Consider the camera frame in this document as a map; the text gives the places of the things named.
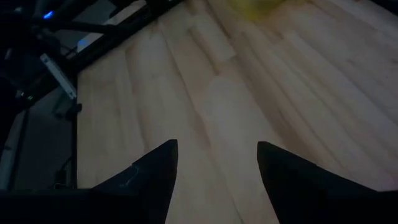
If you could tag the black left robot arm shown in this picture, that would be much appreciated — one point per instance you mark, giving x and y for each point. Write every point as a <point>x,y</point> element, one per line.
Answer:
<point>25,56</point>

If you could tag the yellow translucent plastic bin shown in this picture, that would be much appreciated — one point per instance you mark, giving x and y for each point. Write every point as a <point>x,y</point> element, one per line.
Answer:
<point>255,7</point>

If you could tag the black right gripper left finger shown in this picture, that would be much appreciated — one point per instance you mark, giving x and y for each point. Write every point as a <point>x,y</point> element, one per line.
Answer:
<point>143,193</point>

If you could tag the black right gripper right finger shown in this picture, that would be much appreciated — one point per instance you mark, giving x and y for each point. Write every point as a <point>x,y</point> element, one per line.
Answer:
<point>311,199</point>

